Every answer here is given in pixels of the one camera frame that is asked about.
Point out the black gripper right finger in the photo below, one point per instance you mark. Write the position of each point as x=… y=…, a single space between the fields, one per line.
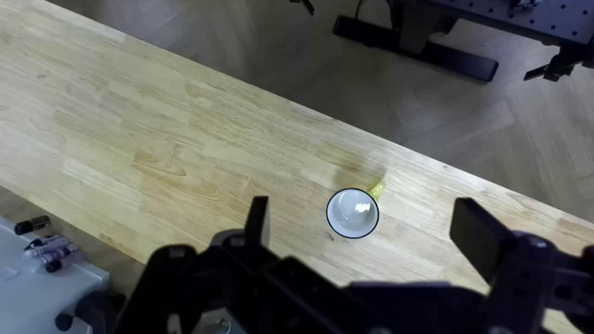
x=479 y=238

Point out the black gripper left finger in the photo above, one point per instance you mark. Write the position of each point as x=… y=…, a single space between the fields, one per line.
x=258 y=215

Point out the yellow mug white inside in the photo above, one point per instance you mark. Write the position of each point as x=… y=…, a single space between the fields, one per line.
x=351 y=214

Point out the black clamp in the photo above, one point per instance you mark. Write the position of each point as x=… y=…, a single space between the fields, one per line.
x=557 y=65

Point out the purple white marker pen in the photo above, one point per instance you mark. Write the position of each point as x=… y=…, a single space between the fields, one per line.
x=57 y=258
x=48 y=243

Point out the black marker pen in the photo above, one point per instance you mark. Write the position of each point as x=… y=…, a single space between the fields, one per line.
x=30 y=225

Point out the black perforated bench top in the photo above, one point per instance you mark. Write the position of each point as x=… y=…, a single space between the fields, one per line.
x=544 y=19

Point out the light grey box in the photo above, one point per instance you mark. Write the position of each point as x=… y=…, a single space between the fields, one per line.
x=37 y=297

